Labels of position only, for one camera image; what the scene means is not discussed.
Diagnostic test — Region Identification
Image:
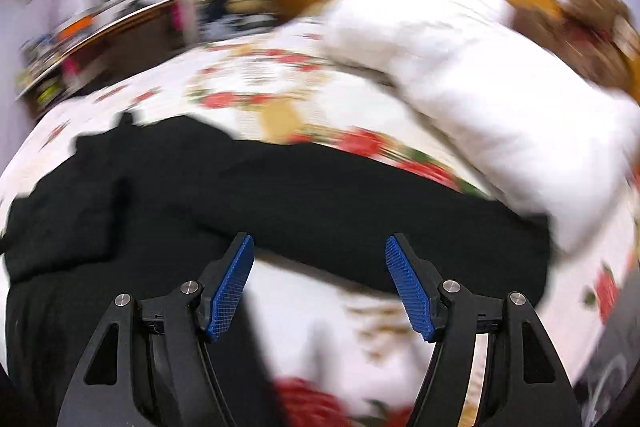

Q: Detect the brown plush toy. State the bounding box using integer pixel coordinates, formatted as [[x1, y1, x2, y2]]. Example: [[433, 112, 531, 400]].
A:
[[515, 0, 640, 92]]

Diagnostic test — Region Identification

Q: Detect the pile of dark clothes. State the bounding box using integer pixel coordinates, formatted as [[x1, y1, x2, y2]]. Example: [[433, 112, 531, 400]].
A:
[[197, 0, 278, 42]]

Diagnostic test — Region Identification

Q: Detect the black garment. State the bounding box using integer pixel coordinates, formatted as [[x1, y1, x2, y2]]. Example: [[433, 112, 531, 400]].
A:
[[0, 114, 552, 427]]

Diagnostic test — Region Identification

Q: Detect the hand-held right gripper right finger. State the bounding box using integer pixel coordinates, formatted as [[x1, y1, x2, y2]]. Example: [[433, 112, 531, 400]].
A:
[[384, 233, 584, 427]]

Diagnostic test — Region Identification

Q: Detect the floral printed bed sheet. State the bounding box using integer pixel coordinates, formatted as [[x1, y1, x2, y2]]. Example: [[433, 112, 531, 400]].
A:
[[0, 14, 640, 427]]

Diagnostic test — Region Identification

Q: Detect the white quilt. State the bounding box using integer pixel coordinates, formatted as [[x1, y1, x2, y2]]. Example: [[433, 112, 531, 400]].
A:
[[320, 0, 640, 254]]

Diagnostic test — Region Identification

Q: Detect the wooden shelf with items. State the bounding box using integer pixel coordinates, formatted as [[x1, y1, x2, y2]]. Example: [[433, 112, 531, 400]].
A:
[[15, 0, 201, 108]]

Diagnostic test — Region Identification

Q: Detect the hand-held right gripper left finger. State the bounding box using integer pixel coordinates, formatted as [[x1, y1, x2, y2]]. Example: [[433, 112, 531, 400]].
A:
[[56, 232, 255, 427]]

